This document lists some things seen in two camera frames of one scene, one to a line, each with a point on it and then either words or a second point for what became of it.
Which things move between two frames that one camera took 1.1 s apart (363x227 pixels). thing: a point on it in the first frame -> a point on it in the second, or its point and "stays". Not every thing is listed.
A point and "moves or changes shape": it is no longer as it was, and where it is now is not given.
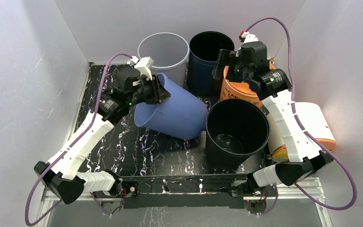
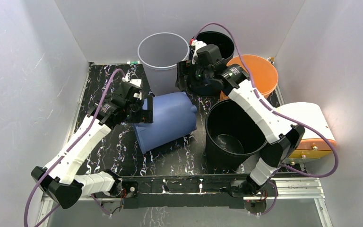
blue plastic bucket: (182, 116) moves or changes shape
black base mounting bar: (182, 191) stays
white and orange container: (314, 122) stays
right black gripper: (229, 62) -> (182, 75)
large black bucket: (235, 129) stays
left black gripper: (159, 94) -> (145, 116)
